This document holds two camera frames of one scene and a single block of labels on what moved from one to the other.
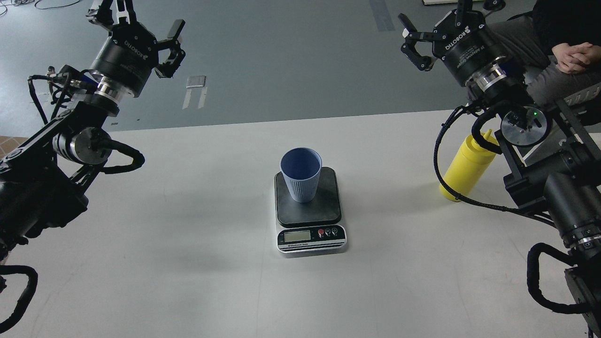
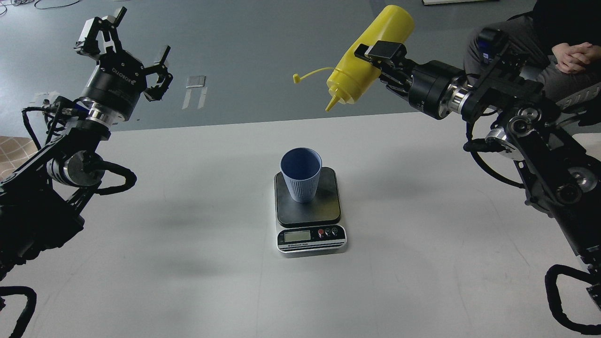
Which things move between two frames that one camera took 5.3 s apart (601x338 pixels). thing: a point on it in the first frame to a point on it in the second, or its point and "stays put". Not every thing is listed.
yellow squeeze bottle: (468, 166) to (355, 73)
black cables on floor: (19, 2) stays put
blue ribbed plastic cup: (301, 166) stays put
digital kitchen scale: (312, 229) stays put
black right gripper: (465, 50) to (431, 79)
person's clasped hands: (575, 58) stays put
